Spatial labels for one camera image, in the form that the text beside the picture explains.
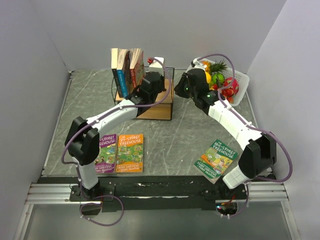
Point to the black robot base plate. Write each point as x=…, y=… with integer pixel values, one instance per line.
x=117, y=193

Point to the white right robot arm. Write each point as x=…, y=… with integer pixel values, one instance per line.
x=259, y=151

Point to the orange round fruit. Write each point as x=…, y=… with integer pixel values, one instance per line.
x=208, y=77

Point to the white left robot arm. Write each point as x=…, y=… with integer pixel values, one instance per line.
x=82, y=145

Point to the red 13-storey treehouse book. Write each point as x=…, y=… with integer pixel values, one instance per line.
x=136, y=68

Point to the pink dragon fruit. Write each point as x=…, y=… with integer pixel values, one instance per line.
x=233, y=89

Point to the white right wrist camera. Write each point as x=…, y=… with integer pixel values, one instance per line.
x=196, y=64

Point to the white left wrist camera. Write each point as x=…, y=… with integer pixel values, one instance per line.
x=155, y=66

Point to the purple 117-storey treehouse book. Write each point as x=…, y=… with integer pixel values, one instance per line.
x=105, y=161

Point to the green 104-storey treehouse book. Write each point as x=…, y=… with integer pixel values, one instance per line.
x=215, y=161

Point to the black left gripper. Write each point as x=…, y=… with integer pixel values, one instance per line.
x=162, y=87

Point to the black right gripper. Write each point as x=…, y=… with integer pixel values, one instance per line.
x=178, y=88

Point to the orange 39-storey treehouse book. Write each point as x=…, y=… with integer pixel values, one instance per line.
x=130, y=153

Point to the blue comic cover book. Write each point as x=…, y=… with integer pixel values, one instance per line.
x=123, y=70

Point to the dark grey cover book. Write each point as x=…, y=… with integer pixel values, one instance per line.
x=114, y=64

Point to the green apple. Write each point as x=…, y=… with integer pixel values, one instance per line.
x=218, y=78

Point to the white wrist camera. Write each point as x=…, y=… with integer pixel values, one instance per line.
x=155, y=66
x=196, y=64

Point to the white plastic fruit basket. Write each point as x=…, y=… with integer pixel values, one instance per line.
x=220, y=66

